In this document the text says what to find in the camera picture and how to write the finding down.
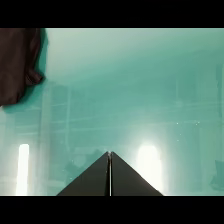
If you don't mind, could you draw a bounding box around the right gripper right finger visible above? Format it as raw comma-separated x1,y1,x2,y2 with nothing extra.
110,151,164,197

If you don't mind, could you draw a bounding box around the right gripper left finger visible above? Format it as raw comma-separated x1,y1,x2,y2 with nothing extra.
56,151,111,197

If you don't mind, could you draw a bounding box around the dark garment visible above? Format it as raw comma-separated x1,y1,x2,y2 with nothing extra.
0,28,46,107

